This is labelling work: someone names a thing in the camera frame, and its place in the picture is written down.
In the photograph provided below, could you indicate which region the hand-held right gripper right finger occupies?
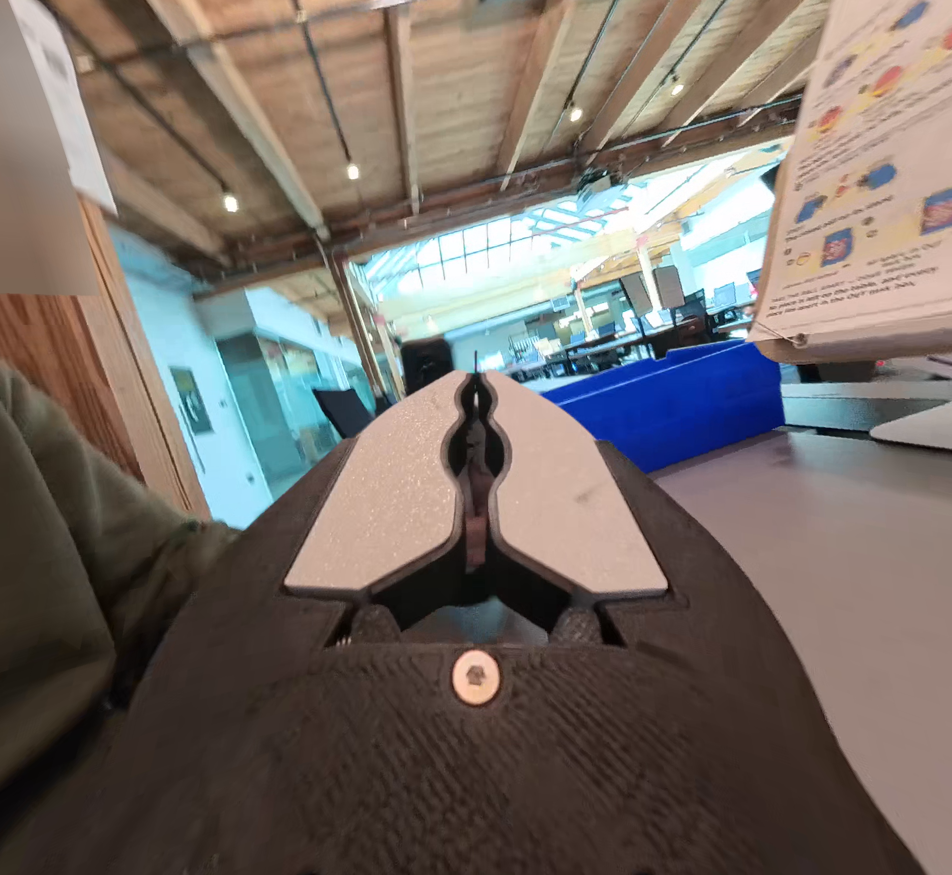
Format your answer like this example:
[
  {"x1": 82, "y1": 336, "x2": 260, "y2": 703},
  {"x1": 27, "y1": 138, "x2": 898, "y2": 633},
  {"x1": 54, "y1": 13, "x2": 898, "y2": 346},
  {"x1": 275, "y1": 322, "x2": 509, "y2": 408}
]
[{"x1": 479, "y1": 371, "x2": 669, "y2": 628}]

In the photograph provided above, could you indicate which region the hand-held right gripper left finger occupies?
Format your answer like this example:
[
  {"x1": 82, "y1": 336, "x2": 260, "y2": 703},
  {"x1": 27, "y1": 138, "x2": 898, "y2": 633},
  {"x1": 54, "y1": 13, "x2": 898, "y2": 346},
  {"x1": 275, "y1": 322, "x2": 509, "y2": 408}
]
[{"x1": 284, "y1": 371, "x2": 478, "y2": 628}]

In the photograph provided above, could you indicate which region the black office chair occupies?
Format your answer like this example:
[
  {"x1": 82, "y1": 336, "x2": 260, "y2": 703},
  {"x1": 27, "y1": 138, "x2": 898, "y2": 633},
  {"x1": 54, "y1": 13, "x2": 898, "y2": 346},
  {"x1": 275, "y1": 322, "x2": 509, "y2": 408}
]
[{"x1": 311, "y1": 386, "x2": 378, "y2": 438}]

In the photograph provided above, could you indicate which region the blue plastic bin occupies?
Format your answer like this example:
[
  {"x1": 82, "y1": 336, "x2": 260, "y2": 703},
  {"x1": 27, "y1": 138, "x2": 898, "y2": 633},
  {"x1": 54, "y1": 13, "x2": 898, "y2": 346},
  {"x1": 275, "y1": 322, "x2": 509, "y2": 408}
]
[{"x1": 541, "y1": 341, "x2": 787, "y2": 476}]

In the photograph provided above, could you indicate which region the long dark desk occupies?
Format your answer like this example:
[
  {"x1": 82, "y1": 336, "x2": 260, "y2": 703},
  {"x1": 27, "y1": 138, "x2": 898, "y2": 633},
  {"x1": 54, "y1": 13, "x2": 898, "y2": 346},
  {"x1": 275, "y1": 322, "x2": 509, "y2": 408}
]
[{"x1": 506, "y1": 320, "x2": 754, "y2": 379}]

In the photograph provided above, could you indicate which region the person's olive hoodie torso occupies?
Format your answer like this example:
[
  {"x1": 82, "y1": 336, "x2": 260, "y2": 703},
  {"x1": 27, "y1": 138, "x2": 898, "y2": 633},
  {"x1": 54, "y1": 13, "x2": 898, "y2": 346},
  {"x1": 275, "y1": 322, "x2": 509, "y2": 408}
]
[{"x1": 0, "y1": 362, "x2": 209, "y2": 787}]

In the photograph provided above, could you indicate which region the white paper notice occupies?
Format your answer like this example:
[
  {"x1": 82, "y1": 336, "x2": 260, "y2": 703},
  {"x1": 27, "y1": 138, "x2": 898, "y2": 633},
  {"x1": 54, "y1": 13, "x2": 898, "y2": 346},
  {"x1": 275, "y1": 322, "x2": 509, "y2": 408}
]
[{"x1": 15, "y1": 0, "x2": 120, "y2": 215}]

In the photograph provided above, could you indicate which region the instruction board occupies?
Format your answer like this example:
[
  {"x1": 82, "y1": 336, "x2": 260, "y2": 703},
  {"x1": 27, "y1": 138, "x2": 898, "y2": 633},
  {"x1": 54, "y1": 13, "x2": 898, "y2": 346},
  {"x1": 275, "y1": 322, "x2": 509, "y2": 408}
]
[{"x1": 747, "y1": 0, "x2": 952, "y2": 365}]

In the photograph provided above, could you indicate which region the dark wall picture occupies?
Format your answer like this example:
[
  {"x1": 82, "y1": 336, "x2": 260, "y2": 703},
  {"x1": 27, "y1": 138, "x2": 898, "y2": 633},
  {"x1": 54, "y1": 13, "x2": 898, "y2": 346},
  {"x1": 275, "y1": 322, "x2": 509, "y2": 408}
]
[{"x1": 168, "y1": 365, "x2": 218, "y2": 435}]

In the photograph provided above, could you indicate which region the wooden post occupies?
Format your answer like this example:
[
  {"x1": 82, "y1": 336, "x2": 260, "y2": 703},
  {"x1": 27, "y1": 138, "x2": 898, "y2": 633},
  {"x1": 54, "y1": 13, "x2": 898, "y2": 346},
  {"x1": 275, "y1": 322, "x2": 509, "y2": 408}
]
[{"x1": 0, "y1": 198, "x2": 211, "y2": 520}]

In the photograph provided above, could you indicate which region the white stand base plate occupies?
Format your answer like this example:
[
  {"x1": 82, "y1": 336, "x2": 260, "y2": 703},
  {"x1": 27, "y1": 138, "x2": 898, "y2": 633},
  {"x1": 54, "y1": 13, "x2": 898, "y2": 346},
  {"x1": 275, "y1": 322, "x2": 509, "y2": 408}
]
[{"x1": 869, "y1": 402, "x2": 952, "y2": 452}]

